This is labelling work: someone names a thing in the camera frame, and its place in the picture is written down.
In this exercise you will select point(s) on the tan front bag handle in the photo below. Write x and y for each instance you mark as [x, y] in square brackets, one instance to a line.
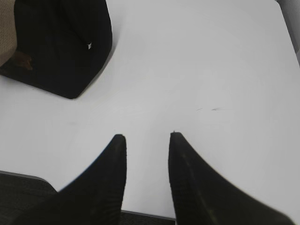
[8, 36]

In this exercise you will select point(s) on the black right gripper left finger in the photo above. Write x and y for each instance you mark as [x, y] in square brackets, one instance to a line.
[93, 198]

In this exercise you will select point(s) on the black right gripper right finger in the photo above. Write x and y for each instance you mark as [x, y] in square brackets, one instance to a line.
[201, 196]

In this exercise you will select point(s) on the black tote bag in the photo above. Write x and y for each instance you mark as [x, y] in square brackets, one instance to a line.
[61, 44]

